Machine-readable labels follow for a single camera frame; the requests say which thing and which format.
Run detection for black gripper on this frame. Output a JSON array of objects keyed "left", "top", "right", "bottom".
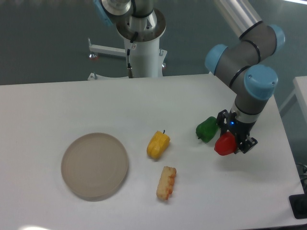
[{"left": 216, "top": 109, "right": 258, "bottom": 154}]

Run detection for red toy pepper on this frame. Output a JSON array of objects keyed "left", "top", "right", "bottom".
[{"left": 214, "top": 132, "right": 237, "bottom": 156}]

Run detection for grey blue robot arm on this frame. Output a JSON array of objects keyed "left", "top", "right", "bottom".
[{"left": 94, "top": 0, "right": 285, "bottom": 156}]

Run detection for green toy pepper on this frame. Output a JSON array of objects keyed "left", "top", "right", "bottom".
[{"left": 196, "top": 116, "right": 219, "bottom": 143}]

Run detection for yellow toy pepper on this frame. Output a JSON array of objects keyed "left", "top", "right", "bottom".
[{"left": 146, "top": 130, "right": 170, "bottom": 160}]

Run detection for white side table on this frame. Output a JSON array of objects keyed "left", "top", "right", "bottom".
[{"left": 293, "top": 76, "right": 307, "bottom": 119}]

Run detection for toy bread slice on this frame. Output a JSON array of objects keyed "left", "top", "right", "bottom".
[{"left": 156, "top": 166, "right": 177, "bottom": 200}]

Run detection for black device at edge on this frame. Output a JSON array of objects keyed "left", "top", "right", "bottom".
[{"left": 289, "top": 194, "right": 307, "bottom": 219}]

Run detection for beige round plate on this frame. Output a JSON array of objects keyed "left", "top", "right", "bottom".
[{"left": 61, "top": 133, "right": 129, "bottom": 202}]

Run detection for black cables at right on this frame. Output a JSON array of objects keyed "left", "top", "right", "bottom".
[{"left": 295, "top": 162, "right": 307, "bottom": 195}]

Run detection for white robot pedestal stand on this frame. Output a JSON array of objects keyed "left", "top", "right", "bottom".
[{"left": 87, "top": 9, "right": 168, "bottom": 81}]

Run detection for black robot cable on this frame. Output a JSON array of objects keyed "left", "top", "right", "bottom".
[{"left": 126, "top": 31, "right": 139, "bottom": 79}]

